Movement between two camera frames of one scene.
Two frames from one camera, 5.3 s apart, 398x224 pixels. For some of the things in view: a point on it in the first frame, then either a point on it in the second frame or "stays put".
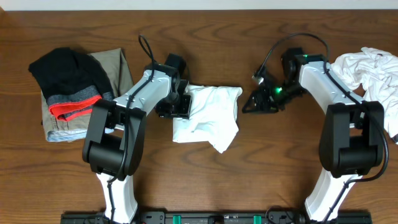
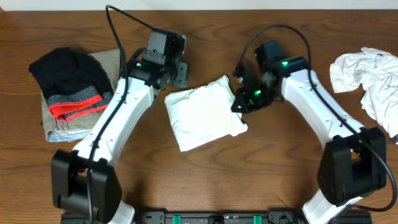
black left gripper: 184,113 → 181,79
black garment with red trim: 72,83 stays put
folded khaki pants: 117,68 stays put
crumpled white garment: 377,73 stays put
